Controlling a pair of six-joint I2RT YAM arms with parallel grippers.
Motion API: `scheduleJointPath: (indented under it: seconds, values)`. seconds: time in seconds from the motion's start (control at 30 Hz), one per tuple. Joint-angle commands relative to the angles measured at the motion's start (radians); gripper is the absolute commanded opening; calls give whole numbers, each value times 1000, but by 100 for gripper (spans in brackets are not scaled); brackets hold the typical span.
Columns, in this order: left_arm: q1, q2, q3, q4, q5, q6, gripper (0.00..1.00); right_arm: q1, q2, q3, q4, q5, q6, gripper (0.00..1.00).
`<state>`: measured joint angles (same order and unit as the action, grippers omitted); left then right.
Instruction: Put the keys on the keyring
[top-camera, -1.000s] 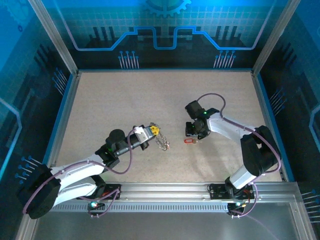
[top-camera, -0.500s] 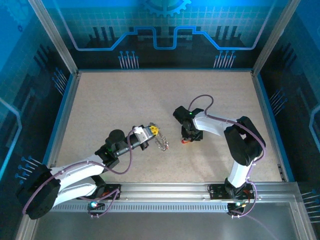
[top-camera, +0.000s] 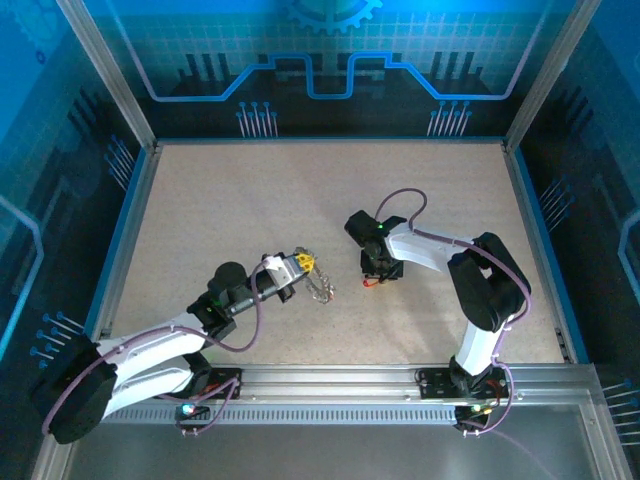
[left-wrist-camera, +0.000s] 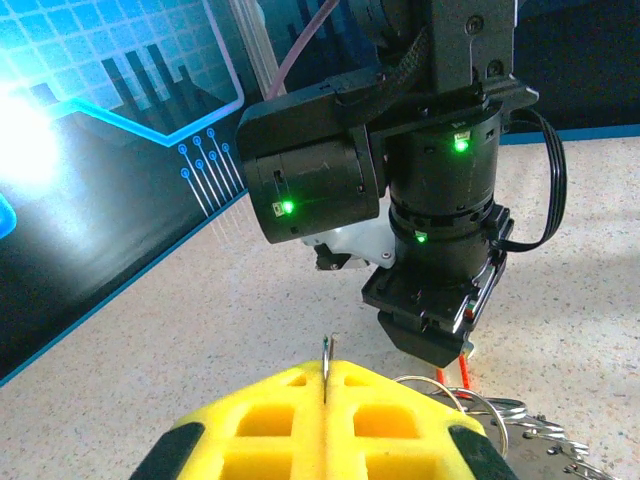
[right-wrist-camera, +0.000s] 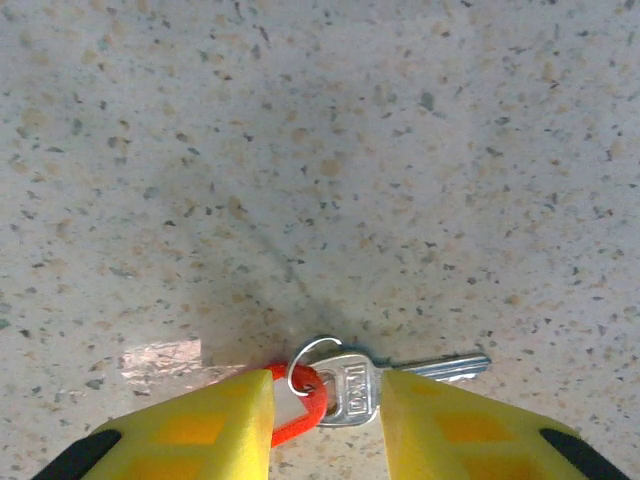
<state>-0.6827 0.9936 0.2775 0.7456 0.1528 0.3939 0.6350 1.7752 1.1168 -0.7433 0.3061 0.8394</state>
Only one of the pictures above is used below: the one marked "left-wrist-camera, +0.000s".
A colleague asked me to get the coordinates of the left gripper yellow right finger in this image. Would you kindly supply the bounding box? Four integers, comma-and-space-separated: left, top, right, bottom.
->
326, 359, 519, 480

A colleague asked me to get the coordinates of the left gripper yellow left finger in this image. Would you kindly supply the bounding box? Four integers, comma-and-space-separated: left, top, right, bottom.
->
132, 359, 327, 480

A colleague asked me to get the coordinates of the red key tag with key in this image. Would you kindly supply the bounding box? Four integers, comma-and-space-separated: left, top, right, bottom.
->
433, 344, 475, 401

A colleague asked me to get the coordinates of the grey metal disc keyring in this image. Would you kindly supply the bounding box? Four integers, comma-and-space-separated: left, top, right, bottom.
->
319, 333, 640, 480

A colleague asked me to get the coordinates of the right gripper black wire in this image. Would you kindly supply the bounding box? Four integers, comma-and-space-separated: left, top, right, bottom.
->
499, 107, 570, 254

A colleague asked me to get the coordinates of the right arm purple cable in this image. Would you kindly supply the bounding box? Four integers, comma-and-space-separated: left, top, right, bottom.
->
262, 0, 344, 104

